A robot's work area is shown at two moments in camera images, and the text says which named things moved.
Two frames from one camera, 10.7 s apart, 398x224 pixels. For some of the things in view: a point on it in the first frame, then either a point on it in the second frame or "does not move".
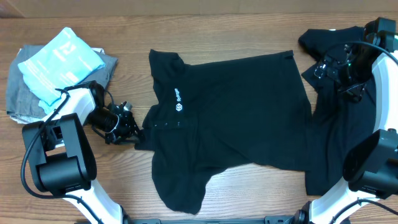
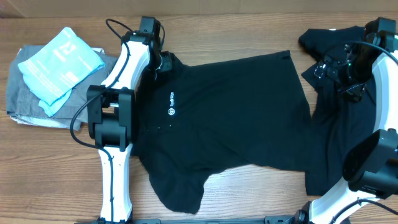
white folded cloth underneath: x=32 y=120 does not move
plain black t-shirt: x=337 y=120 does not move
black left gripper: x=127 y=130 to x=168 y=63
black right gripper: x=355 y=91 does not move
